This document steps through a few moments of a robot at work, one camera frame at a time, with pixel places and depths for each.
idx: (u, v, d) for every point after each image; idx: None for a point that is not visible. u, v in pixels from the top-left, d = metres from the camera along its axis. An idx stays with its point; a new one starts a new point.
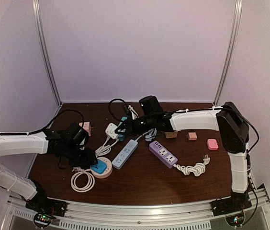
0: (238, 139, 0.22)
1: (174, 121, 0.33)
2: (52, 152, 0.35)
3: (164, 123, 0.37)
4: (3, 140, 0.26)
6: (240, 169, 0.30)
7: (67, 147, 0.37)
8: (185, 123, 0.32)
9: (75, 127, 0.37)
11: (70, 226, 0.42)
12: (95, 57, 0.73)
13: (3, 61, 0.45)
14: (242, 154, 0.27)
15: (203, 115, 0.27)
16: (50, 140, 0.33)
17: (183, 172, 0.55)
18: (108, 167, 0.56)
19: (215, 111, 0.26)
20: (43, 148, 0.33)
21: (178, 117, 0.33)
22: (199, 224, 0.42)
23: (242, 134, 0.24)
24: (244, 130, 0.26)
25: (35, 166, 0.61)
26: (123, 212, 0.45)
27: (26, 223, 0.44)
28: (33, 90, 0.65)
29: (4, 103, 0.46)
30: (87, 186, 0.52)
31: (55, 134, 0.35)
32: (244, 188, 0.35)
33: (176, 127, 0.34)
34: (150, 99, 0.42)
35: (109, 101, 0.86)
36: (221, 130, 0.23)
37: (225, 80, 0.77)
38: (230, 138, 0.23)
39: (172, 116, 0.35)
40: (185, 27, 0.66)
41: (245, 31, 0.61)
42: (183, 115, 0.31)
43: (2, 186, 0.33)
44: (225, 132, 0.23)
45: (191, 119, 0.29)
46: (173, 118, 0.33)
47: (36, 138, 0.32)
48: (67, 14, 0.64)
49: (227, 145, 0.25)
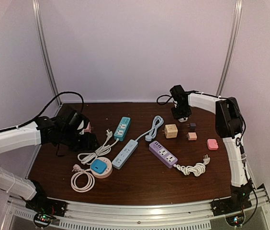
0: (226, 125, 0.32)
1: (190, 97, 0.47)
2: (47, 140, 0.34)
3: (183, 97, 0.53)
4: None
6: (233, 157, 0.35)
7: (63, 133, 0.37)
8: (197, 101, 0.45)
9: (70, 111, 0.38)
11: (69, 226, 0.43)
12: (95, 57, 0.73)
13: (3, 61, 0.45)
14: (232, 140, 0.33)
15: (209, 99, 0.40)
16: (41, 129, 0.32)
17: (183, 171, 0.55)
18: (108, 167, 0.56)
19: (218, 99, 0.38)
20: (37, 139, 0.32)
21: (193, 95, 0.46)
22: (200, 224, 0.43)
23: (233, 125, 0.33)
24: (238, 124, 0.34)
25: (35, 166, 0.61)
26: (123, 212, 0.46)
27: (26, 223, 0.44)
28: (34, 91, 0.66)
29: (4, 103, 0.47)
30: (87, 186, 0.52)
31: (48, 122, 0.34)
32: (240, 181, 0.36)
33: (191, 103, 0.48)
34: (175, 86, 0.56)
35: (109, 101, 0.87)
36: (218, 115, 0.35)
37: (225, 80, 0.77)
38: (221, 123, 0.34)
39: (189, 94, 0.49)
40: (185, 27, 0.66)
41: (245, 31, 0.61)
42: (196, 95, 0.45)
43: (0, 188, 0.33)
44: (219, 118, 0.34)
45: (201, 99, 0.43)
46: (190, 95, 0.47)
47: (26, 130, 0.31)
48: (67, 14, 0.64)
49: (218, 130, 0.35)
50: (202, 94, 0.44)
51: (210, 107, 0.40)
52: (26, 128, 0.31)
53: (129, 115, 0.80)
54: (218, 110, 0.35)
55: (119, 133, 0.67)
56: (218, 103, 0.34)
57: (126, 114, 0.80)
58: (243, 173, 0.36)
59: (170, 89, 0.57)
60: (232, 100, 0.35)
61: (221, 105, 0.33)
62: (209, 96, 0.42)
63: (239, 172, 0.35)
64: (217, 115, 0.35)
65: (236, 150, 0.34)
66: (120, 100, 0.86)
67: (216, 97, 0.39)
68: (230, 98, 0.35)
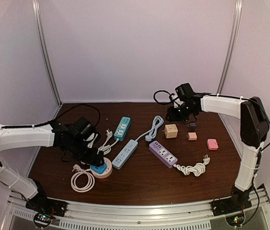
0: (255, 132, 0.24)
1: (204, 101, 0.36)
2: (59, 143, 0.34)
3: (195, 102, 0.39)
4: (7, 133, 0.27)
6: (247, 165, 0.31)
7: (73, 141, 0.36)
8: (213, 106, 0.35)
9: (84, 121, 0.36)
11: (70, 226, 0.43)
12: (95, 57, 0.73)
13: (3, 61, 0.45)
14: (255, 149, 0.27)
15: (230, 101, 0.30)
16: (55, 132, 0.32)
17: (183, 171, 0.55)
18: (108, 167, 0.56)
19: (242, 100, 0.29)
20: (50, 141, 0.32)
21: (208, 98, 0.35)
22: (199, 224, 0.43)
23: (262, 131, 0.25)
24: (265, 130, 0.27)
25: (35, 166, 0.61)
26: (123, 212, 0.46)
27: (26, 223, 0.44)
28: (34, 91, 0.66)
29: (4, 103, 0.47)
30: (88, 186, 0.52)
31: (61, 127, 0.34)
32: (246, 186, 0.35)
33: (205, 108, 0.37)
34: (183, 85, 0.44)
35: (109, 101, 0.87)
36: (242, 117, 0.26)
37: (225, 80, 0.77)
38: (249, 129, 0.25)
39: (203, 97, 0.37)
40: (185, 27, 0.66)
41: (244, 31, 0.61)
42: (212, 98, 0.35)
43: (4, 182, 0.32)
44: (245, 122, 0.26)
45: (219, 103, 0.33)
46: (204, 98, 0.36)
47: (41, 130, 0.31)
48: (67, 14, 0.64)
49: (243, 136, 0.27)
50: (219, 95, 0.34)
51: (232, 111, 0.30)
52: (41, 128, 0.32)
53: (129, 115, 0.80)
54: (242, 113, 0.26)
55: (119, 133, 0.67)
56: (244, 106, 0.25)
57: (126, 114, 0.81)
58: (251, 179, 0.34)
59: (176, 87, 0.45)
60: (256, 102, 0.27)
61: (249, 107, 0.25)
62: (229, 97, 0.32)
63: (248, 178, 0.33)
64: (242, 118, 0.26)
65: (253, 160, 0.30)
66: (120, 100, 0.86)
67: (238, 98, 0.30)
68: (253, 100, 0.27)
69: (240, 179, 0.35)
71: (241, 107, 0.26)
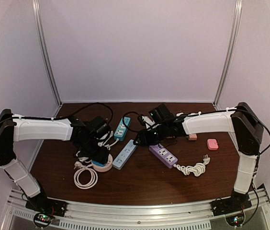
0: (254, 141, 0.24)
1: (187, 124, 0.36)
2: (74, 138, 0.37)
3: (176, 128, 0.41)
4: (26, 123, 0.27)
6: (246, 170, 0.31)
7: (88, 136, 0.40)
8: (198, 126, 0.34)
9: (101, 121, 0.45)
11: (70, 226, 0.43)
12: (95, 56, 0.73)
13: (3, 62, 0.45)
14: (254, 156, 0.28)
15: (217, 117, 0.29)
16: (73, 126, 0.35)
17: (183, 172, 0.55)
18: (110, 159, 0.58)
19: (229, 113, 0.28)
20: (67, 135, 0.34)
21: (191, 120, 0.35)
22: (199, 224, 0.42)
23: (258, 137, 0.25)
24: (261, 133, 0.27)
25: (35, 166, 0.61)
26: (124, 212, 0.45)
27: (26, 223, 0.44)
28: (33, 90, 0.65)
29: (4, 105, 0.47)
30: (91, 183, 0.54)
31: (79, 122, 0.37)
32: (246, 189, 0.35)
33: (189, 130, 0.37)
34: (159, 108, 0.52)
35: (109, 101, 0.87)
36: (236, 130, 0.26)
37: (225, 80, 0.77)
38: (247, 139, 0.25)
39: (184, 120, 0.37)
40: (185, 26, 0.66)
41: (244, 31, 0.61)
42: (195, 119, 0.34)
43: (12, 177, 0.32)
44: (242, 134, 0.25)
45: (204, 122, 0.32)
46: (185, 122, 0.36)
47: (61, 124, 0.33)
48: (67, 15, 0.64)
49: (242, 148, 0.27)
50: (201, 113, 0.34)
51: (222, 126, 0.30)
52: (60, 122, 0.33)
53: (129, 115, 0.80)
54: (235, 126, 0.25)
55: (119, 133, 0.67)
56: (236, 119, 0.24)
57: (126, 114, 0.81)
58: (251, 181, 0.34)
59: (151, 110, 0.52)
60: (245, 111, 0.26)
61: (241, 120, 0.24)
62: (213, 112, 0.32)
63: (247, 181, 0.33)
64: (237, 131, 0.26)
65: (251, 165, 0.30)
66: (120, 100, 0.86)
67: (224, 111, 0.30)
68: (241, 109, 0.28)
69: (238, 184, 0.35)
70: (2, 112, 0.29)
71: (233, 120, 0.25)
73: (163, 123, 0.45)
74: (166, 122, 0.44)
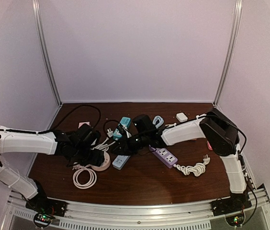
0: (226, 143, 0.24)
1: (165, 136, 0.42)
2: (60, 152, 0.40)
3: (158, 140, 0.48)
4: (11, 136, 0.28)
6: (232, 170, 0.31)
7: (74, 149, 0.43)
8: (174, 136, 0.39)
9: (85, 129, 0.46)
11: (69, 226, 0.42)
12: (95, 55, 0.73)
13: (2, 62, 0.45)
14: (234, 155, 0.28)
15: (189, 125, 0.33)
16: (59, 141, 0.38)
17: (183, 172, 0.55)
18: (107, 159, 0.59)
19: (199, 120, 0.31)
20: (51, 150, 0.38)
21: (168, 132, 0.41)
22: (199, 224, 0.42)
23: (230, 138, 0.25)
24: (235, 135, 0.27)
25: (35, 166, 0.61)
26: (124, 212, 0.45)
27: (26, 223, 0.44)
28: (33, 90, 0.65)
29: (5, 105, 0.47)
30: (91, 181, 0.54)
31: (64, 136, 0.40)
32: (242, 188, 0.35)
33: (168, 141, 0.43)
34: (141, 118, 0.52)
35: (109, 101, 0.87)
36: (207, 134, 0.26)
37: (225, 80, 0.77)
38: (219, 141, 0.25)
39: (163, 132, 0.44)
40: (185, 26, 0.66)
41: (244, 31, 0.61)
42: (170, 130, 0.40)
43: (4, 182, 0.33)
44: (213, 138, 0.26)
45: (178, 132, 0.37)
46: (163, 134, 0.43)
47: (45, 138, 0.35)
48: (67, 14, 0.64)
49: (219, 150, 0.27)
50: (175, 125, 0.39)
51: (196, 132, 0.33)
52: (44, 136, 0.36)
53: (129, 115, 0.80)
54: (204, 130, 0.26)
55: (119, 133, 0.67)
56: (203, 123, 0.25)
57: (126, 114, 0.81)
58: (243, 180, 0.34)
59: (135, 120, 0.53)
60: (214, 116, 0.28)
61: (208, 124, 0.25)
62: (184, 121, 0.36)
63: (240, 180, 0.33)
64: (208, 135, 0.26)
65: (234, 165, 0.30)
66: (120, 100, 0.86)
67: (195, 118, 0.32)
68: (211, 116, 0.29)
69: (233, 184, 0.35)
70: None
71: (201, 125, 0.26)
73: (147, 134, 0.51)
74: (148, 134, 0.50)
